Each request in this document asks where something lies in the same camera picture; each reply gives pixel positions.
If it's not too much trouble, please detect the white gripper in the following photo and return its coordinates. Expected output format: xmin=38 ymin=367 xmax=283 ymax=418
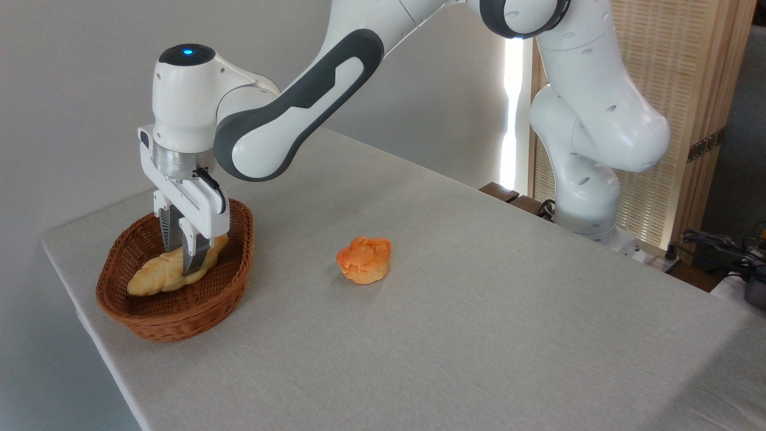
xmin=138 ymin=125 xmax=232 ymax=277

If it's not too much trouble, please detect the braided golden bread loaf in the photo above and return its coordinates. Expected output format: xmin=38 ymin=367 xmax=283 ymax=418
xmin=127 ymin=234 xmax=230 ymax=296

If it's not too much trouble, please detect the brown wicker basket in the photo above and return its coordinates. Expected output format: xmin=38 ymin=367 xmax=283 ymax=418
xmin=96 ymin=198 xmax=255 ymax=343

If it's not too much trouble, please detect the orange muffin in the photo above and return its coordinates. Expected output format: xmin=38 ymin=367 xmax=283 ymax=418
xmin=336 ymin=236 xmax=393 ymax=285

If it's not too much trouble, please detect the beige tablecloth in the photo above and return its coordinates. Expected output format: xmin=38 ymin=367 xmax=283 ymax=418
xmin=41 ymin=127 xmax=766 ymax=431

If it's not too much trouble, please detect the white power strip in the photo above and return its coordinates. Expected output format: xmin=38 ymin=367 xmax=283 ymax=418
xmin=622 ymin=241 xmax=683 ymax=274

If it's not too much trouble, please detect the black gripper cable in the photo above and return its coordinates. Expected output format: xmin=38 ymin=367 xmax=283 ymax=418
xmin=194 ymin=168 xmax=227 ymax=216

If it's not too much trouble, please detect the black cable bundle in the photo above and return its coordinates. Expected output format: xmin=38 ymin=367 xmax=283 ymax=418
xmin=681 ymin=229 xmax=766 ymax=283

